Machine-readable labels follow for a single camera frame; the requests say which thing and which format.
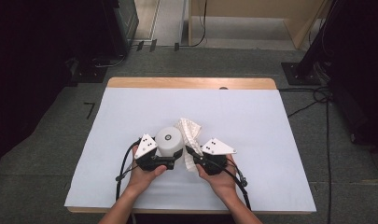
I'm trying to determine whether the black cabinet with glass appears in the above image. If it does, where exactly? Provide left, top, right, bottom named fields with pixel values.
left=102, top=0, right=140, bottom=59

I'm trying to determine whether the black floor cable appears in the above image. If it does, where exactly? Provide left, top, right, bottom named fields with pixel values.
left=278, top=86, right=333, bottom=224

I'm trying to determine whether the white paper towel roll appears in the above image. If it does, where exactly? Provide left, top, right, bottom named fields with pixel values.
left=154, top=126, right=185, bottom=166

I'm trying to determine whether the black curtain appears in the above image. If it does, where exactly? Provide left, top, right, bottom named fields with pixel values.
left=0, top=0, right=116, bottom=183
left=320, top=0, right=378, bottom=153

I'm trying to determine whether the black hanging cable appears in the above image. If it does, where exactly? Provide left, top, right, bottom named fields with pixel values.
left=180, top=0, right=208, bottom=49

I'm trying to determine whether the person's left hand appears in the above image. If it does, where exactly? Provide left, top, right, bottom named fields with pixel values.
left=127, top=146, right=168, bottom=195

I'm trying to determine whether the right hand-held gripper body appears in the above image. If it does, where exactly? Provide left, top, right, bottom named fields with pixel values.
left=194, top=137, right=238, bottom=176

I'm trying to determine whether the right hand-held gripper cable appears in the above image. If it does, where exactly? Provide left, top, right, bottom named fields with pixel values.
left=220, top=157, right=252, bottom=211

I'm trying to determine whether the left hand-held gripper cable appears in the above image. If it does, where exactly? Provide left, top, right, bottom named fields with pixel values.
left=115, top=139, right=141, bottom=202

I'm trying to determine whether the black metal stand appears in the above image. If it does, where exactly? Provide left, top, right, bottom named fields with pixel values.
left=281, top=0, right=346, bottom=87

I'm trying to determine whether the grey floor cable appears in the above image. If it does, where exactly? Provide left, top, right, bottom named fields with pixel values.
left=94, top=54, right=129, bottom=69

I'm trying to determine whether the hand-held gripper cable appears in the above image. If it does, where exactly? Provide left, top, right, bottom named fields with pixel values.
left=115, top=139, right=141, bottom=202
left=220, top=157, right=252, bottom=211

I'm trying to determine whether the person's right hand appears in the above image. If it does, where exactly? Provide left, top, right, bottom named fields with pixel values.
left=195, top=154, right=239, bottom=200

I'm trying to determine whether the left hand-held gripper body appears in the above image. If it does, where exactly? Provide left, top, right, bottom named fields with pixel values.
left=133, top=133, right=175, bottom=172

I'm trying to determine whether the white paper table sheet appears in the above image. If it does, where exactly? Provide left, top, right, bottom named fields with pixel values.
left=63, top=87, right=317, bottom=213

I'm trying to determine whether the black flat stand base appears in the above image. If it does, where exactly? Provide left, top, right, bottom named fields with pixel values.
left=72, top=59, right=108, bottom=84

